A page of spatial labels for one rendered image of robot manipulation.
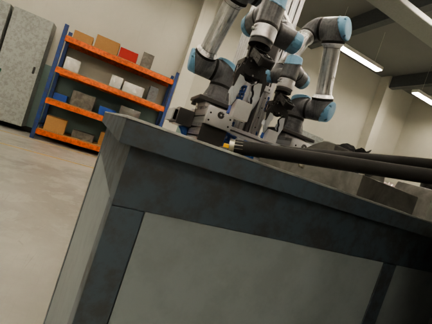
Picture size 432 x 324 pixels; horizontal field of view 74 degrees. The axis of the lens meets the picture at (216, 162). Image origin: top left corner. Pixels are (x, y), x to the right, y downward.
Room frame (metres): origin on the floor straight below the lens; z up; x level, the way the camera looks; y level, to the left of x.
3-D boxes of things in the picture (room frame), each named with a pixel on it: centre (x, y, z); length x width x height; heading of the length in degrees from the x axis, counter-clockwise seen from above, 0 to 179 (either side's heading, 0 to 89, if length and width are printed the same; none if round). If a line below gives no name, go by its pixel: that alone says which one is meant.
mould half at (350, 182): (1.04, -0.39, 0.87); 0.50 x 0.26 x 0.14; 25
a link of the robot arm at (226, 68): (1.57, 0.12, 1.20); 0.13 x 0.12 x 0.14; 111
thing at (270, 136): (1.32, -0.18, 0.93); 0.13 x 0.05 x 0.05; 17
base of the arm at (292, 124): (1.73, -0.36, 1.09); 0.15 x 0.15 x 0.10
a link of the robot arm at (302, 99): (1.72, -0.36, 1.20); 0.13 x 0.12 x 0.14; 51
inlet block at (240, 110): (0.91, 0.00, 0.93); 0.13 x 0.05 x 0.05; 19
